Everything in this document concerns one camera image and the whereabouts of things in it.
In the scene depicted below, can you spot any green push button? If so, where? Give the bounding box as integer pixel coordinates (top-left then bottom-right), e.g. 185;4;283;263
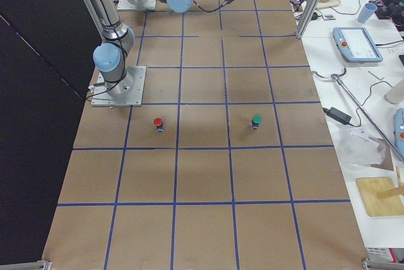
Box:
251;115;262;129

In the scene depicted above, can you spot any blue teach pendant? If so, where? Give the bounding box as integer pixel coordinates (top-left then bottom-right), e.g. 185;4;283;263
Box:
332;27;383;63
394;108;404;155

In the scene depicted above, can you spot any light blue plastic cup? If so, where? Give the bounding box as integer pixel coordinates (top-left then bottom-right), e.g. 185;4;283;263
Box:
357;3;377;23

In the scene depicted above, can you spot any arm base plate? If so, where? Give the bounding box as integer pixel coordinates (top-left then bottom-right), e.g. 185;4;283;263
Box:
91;66;147;107
117;0;157;11

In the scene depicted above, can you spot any black power adapter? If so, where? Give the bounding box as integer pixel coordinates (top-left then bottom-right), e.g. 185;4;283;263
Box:
323;107;352;125

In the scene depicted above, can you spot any small colourful card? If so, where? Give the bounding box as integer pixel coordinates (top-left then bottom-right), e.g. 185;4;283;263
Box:
322;15;336;21

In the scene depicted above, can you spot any black red controller device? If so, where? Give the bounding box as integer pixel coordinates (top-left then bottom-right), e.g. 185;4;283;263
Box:
376;0;403;26

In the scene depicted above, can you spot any aluminium frame post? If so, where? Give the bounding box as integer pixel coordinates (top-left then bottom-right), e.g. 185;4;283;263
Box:
295;0;335;40

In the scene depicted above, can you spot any red push button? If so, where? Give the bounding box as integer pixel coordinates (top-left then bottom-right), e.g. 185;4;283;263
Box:
153;117;164;132

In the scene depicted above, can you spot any brown paper table cover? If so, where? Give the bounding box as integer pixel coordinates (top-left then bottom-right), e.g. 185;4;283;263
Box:
43;0;365;269

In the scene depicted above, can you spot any silver metal rod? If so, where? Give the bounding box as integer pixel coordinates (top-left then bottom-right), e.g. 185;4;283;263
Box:
312;68;403;163

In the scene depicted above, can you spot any wooden cutting board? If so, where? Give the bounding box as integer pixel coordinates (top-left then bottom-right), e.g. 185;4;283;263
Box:
356;177;403;217

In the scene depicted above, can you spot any clear plastic bag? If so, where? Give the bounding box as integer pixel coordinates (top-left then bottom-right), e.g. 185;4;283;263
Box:
333;126;393;171

